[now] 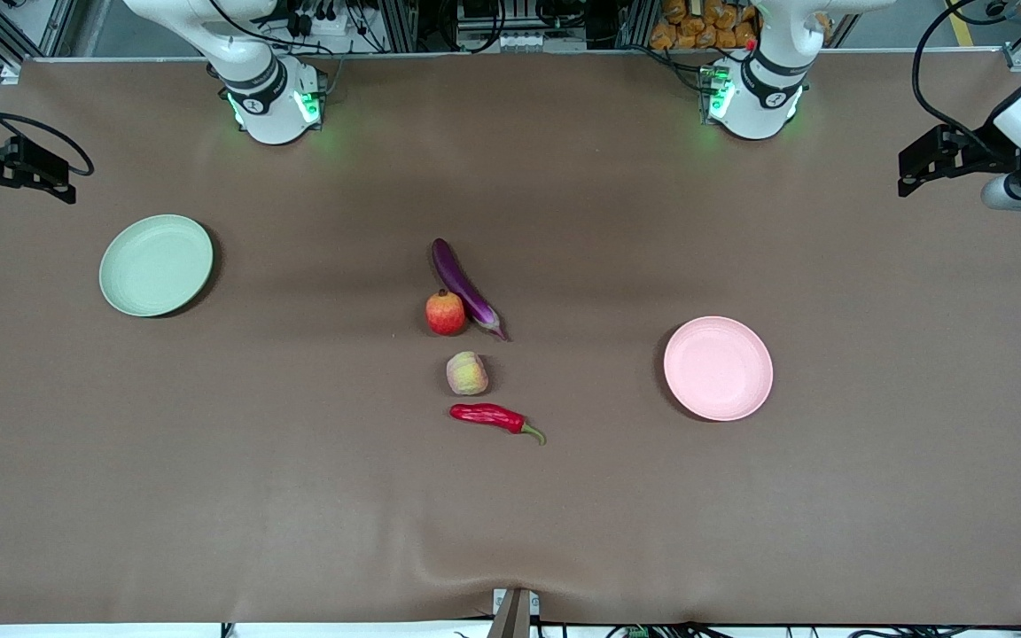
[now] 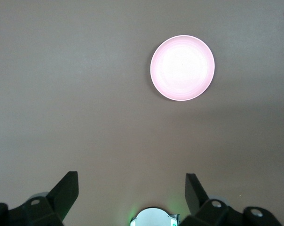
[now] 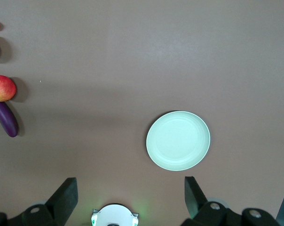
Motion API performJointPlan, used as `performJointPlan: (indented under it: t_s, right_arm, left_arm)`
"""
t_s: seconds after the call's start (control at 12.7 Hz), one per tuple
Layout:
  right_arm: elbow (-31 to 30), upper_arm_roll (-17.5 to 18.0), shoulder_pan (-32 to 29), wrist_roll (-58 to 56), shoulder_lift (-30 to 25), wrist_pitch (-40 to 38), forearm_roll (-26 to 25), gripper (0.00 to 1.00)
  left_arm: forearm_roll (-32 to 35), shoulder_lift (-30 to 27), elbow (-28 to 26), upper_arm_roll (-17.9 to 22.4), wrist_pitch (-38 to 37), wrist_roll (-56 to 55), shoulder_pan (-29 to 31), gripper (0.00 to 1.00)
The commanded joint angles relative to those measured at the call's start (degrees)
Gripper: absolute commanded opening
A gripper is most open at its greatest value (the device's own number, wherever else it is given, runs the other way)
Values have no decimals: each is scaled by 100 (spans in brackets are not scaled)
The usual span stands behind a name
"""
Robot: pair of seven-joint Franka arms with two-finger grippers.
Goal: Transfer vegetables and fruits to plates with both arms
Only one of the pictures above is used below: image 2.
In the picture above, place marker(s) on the brown table cover cloth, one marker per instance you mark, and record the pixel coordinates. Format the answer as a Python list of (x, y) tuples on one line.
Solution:
[(73, 94)]

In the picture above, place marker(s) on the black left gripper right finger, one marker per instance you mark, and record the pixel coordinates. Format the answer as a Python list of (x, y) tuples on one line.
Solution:
[(198, 200)]

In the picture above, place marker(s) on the pink round plate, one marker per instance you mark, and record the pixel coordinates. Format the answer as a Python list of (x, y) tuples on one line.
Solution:
[(183, 68)]

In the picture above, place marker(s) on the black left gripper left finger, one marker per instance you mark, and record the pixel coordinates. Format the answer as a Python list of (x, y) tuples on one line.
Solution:
[(59, 197)]

